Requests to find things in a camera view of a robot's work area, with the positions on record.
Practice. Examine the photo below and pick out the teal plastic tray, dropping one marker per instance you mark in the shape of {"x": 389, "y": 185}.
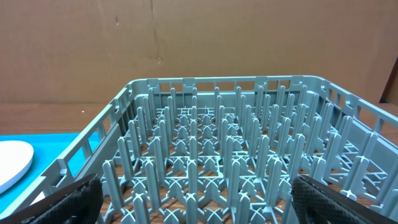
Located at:
{"x": 47, "y": 148}

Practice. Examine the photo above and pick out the large pink plate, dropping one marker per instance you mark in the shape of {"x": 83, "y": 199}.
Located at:
{"x": 16, "y": 159}

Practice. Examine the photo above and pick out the grey dishwasher rack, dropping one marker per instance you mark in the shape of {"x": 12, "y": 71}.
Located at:
{"x": 213, "y": 149}

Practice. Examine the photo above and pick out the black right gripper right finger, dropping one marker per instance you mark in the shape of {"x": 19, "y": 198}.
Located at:
{"x": 315, "y": 202}

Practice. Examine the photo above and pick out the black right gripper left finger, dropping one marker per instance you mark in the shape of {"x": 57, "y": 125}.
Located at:
{"x": 79, "y": 202}

